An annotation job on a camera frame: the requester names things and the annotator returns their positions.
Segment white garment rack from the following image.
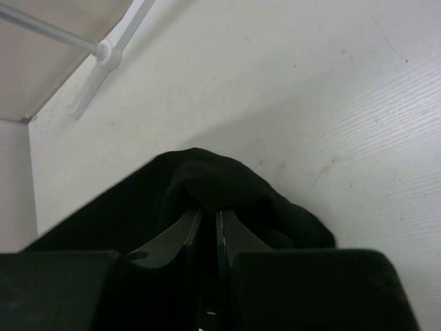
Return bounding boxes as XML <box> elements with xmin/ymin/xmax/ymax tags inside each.
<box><xmin>1</xmin><ymin>1</ymin><xmax>154</xmax><ymax>122</ymax></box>

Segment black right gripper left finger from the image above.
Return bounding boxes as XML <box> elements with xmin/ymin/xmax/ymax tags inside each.
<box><xmin>125</xmin><ymin>209</ymin><xmax>203</xmax><ymax>268</ymax></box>

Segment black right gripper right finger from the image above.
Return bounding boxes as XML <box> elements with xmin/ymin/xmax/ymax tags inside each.
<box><xmin>216</xmin><ymin>210</ymin><xmax>272</xmax><ymax>262</ymax></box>

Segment black trousers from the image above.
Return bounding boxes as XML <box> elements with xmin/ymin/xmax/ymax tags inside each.
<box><xmin>28</xmin><ymin>148</ymin><xmax>336</xmax><ymax>254</ymax></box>

